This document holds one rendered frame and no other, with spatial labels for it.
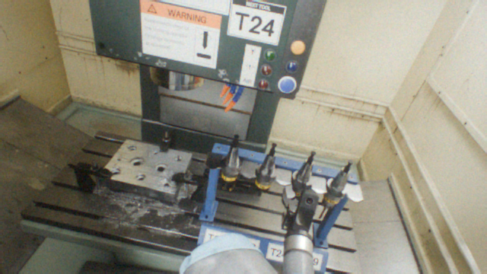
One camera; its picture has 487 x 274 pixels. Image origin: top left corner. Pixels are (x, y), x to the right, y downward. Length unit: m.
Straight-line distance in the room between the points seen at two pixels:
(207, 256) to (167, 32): 0.42
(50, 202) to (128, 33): 0.79
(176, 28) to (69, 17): 1.48
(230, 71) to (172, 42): 0.13
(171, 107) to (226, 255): 1.15
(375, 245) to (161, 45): 1.19
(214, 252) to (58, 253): 1.10
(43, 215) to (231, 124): 0.85
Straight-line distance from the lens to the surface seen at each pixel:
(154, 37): 0.64
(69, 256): 1.46
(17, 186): 1.64
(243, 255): 0.45
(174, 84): 0.82
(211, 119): 1.48
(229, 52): 0.61
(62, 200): 1.27
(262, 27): 0.58
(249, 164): 0.91
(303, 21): 0.58
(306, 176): 0.88
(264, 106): 1.43
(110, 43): 0.70
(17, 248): 1.52
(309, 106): 1.83
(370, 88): 1.83
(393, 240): 1.48
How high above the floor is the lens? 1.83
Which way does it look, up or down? 37 degrees down
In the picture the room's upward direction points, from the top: 12 degrees clockwise
